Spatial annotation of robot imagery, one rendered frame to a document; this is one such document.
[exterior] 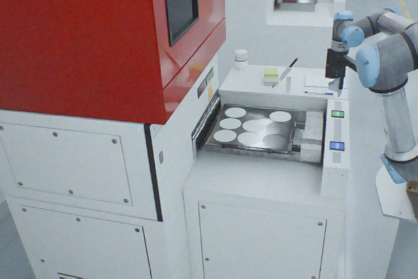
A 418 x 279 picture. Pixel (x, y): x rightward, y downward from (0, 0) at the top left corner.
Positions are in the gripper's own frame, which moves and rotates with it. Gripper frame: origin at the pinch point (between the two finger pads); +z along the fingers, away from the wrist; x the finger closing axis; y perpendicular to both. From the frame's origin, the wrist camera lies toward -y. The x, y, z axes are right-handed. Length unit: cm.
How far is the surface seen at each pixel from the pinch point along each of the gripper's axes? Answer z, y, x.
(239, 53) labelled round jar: 0, 52, -42
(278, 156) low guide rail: 22.3, 23.2, 19.1
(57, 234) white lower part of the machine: 41, 107, 66
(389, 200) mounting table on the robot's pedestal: 23.8, -20.2, 37.5
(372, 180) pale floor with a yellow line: 106, -33, -85
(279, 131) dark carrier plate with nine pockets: 16.0, 24.4, 9.0
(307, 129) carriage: 17.9, 12.6, 1.3
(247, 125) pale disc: 16.0, 38.9, 6.5
